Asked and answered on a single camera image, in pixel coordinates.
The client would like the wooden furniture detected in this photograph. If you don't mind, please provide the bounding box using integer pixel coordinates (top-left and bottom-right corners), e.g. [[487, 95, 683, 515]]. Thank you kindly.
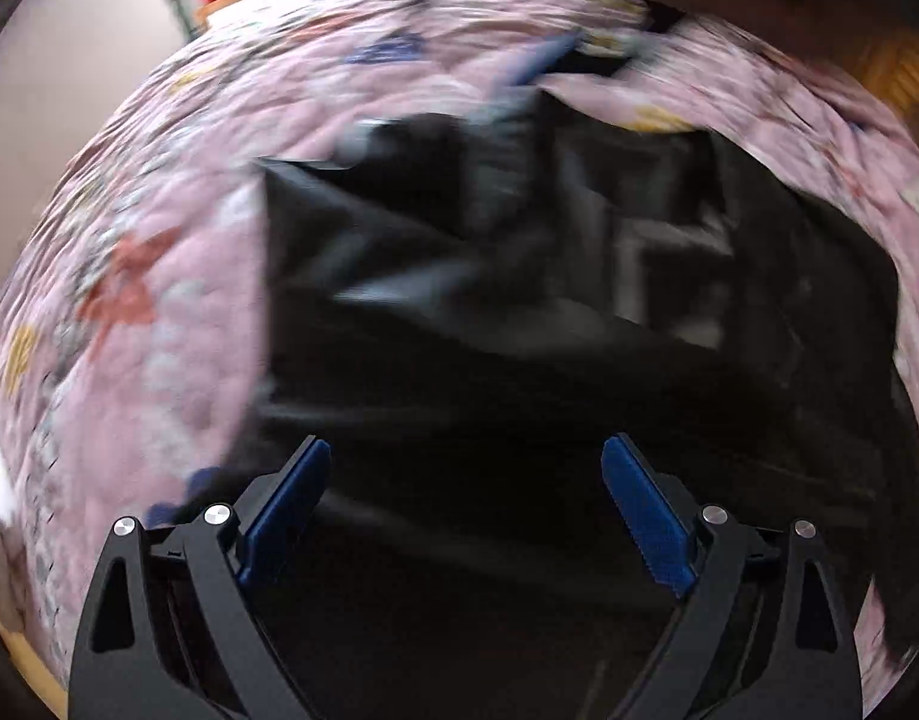
[[849, 36, 919, 117]]

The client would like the wooden bed frame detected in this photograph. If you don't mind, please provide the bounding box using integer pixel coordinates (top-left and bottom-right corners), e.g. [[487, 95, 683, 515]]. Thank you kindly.
[[0, 611, 68, 717]]

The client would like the pink printed blanket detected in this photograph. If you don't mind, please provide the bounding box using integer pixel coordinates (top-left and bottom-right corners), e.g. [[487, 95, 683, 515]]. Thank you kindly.
[[0, 0, 919, 713]]

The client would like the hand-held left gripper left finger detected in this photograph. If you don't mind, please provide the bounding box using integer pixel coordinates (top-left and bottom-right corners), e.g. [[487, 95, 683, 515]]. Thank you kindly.
[[67, 435, 333, 720]]

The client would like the black garment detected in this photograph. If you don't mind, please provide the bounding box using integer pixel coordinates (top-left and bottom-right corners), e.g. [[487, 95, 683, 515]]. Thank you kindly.
[[256, 82, 919, 720]]

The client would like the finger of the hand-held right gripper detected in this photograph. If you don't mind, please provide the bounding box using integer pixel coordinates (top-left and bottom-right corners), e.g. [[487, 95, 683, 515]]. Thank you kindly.
[[466, 31, 584, 188]]

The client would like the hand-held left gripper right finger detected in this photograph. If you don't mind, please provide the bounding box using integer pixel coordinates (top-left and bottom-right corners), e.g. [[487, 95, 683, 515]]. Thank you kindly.
[[600, 433, 866, 720]]

